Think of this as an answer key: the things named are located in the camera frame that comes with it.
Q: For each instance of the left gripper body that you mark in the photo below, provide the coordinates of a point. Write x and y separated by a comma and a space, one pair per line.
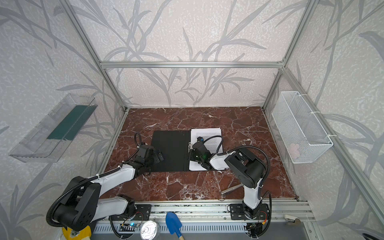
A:
154, 155

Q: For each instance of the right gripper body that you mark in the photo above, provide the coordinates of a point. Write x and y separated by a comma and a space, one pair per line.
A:
195, 149

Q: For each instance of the teal folder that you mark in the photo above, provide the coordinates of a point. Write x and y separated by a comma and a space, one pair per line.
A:
174, 145

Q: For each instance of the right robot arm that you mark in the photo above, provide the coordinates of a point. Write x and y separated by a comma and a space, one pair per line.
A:
249, 164

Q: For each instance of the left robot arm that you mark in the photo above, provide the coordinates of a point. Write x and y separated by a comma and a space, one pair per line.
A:
80, 204

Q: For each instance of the green circuit board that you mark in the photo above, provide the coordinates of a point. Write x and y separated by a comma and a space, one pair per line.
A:
129, 227

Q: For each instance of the blue trowel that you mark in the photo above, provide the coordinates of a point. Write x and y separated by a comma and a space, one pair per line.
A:
174, 225

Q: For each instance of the silver round can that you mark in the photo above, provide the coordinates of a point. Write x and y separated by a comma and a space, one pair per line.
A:
150, 230

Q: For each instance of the yellow black glove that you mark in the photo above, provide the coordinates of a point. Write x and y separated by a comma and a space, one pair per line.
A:
70, 234

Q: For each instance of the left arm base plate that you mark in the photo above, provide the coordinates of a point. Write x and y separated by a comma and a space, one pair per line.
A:
142, 213

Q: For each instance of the aluminium frame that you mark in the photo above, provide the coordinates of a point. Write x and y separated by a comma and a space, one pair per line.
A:
355, 173

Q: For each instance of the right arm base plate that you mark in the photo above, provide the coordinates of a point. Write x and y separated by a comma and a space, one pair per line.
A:
237, 212

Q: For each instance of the clear plastic wall tray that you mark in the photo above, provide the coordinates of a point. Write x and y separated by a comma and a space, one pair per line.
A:
48, 141

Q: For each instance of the white wire basket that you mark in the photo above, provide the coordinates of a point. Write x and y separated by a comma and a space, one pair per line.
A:
301, 131

